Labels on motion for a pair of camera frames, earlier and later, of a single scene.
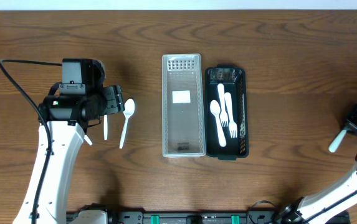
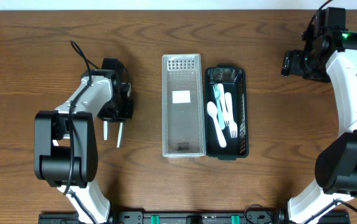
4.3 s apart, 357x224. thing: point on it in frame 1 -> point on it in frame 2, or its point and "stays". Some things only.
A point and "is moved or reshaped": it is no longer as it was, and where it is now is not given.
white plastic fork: (223, 116) stays
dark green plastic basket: (233, 79) stays
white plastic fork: (334, 144) is moved or reshaped
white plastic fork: (232, 126) stays
